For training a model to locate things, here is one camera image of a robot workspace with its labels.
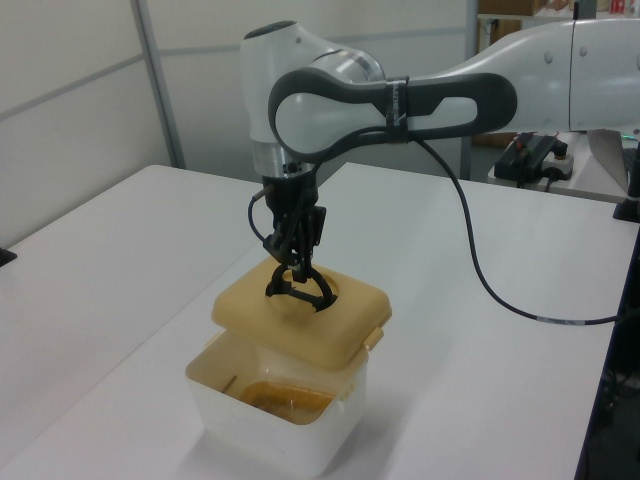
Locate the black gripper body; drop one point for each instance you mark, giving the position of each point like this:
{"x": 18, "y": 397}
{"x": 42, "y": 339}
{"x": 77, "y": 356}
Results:
{"x": 290, "y": 195}

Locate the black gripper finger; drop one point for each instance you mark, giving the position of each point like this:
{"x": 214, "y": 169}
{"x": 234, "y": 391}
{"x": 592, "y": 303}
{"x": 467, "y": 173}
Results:
{"x": 317, "y": 225}
{"x": 286, "y": 242}

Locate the tan plastic case lid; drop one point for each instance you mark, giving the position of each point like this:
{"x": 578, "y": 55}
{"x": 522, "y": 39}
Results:
{"x": 320, "y": 340}

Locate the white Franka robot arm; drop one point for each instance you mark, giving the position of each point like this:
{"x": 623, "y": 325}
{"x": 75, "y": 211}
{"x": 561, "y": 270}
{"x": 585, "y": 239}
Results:
{"x": 310, "y": 115}

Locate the white plastic tool case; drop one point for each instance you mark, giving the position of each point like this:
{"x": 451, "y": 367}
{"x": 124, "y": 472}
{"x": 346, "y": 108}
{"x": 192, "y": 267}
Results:
{"x": 280, "y": 445}

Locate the yellow C-clamp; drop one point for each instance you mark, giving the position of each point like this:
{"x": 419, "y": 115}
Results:
{"x": 300, "y": 395}

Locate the black power supply box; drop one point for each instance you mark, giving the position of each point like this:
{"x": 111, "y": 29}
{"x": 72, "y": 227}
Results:
{"x": 520, "y": 157}

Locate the grey emergency stop button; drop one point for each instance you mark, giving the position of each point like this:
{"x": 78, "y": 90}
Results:
{"x": 559, "y": 162}

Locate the pale side desk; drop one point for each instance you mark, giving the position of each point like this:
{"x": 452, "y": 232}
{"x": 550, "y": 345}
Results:
{"x": 580, "y": 189}

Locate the small black table clamp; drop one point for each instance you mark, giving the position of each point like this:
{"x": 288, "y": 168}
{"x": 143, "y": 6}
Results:
{"x": 6, "y": 256}
{"x": 627, "y": 209}

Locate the grey partition post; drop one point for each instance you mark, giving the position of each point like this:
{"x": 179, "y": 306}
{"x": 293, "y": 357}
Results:
{"x": 160, "y": 85}

